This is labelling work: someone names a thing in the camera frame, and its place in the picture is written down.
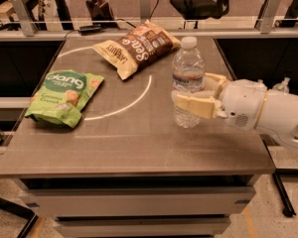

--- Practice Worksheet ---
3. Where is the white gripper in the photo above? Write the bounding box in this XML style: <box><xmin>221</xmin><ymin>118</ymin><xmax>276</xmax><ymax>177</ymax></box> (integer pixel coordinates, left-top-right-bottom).
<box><xmin>171</xmin><ymin>72</ymin><xmax>267</xmax><ymax>130</ymax></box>

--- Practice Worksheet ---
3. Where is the clear plastic water bottle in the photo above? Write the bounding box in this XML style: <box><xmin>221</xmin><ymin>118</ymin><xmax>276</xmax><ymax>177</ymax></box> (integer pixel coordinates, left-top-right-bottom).
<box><xmin>172</xmin><ymin>37</ymin><xmax>205</xmax><ymax>128</ymax></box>

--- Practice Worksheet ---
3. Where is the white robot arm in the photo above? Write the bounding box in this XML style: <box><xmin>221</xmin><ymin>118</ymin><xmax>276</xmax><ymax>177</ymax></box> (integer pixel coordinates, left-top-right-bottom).
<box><xmin>171</xmin><ymin>73</ymin><xmax>298</xmax><ymax>154</ymax></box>

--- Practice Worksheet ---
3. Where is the brown and cream chip bag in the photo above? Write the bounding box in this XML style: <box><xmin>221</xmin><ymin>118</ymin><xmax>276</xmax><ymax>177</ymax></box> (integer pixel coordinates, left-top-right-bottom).
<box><xmin>93</xmin><ymin>20</ymin><xmax>181</xmax><ymax>80</ymax></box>

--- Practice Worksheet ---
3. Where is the black office chair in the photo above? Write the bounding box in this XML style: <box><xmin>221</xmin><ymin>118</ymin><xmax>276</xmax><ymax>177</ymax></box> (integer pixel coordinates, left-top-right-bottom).
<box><xmin>170</xmin><ymin>0</ymin><xmax>229</xmax><ymax>20</ymax></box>

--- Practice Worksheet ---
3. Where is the black power adapter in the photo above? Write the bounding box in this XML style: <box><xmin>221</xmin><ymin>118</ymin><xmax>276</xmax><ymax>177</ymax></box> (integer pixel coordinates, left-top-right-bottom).
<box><xmin>79</xmin><ymin>24</ymin><xmax>101</xmax><ymax>35</ymax></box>

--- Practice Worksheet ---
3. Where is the green dang snack bag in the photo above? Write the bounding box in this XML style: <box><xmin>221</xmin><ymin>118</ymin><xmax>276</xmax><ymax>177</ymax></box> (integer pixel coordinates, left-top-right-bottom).
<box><xmin>25</xmin><ymin>69</ymin><xmax>104</xmax><ymax>128</ymax></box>

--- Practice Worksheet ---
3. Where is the right metal rail bracket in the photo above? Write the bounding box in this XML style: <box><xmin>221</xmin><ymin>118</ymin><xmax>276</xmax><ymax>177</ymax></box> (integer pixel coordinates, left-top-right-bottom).
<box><xmin>257</xmin><ymin>0</ymin><xmax>281</xmax><ymax>34</ymax></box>

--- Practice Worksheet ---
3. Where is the metal rail bracket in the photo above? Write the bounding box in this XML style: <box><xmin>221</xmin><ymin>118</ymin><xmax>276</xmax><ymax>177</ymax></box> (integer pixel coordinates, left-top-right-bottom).
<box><xmin>257</xmin><ymin>0</ymin><xmax>281</xmax><ymax>34</ymax></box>
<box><xmin>140</xmin><ymin>0</ymin><xmax>151</xmax><ymax>22</ymax></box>
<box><xmin>10</xmin><ymin>0</ymin><xmax>37</xmax><ymax>37</ymax></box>

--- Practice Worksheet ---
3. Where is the middle metal rail bracket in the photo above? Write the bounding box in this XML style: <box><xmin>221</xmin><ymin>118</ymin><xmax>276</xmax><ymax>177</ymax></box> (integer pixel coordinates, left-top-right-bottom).
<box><xmin>140</xmin><ymin>0</ymin><xmax>151</xmax><ymax>22</ymax></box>

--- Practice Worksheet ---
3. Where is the left metal rail bracket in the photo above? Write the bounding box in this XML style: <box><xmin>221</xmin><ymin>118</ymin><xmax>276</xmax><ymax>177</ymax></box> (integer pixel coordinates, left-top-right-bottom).
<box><xmin>10</xmin><ymin>0</ymin><xmax>37</xmax><ymax>37</ymax></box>

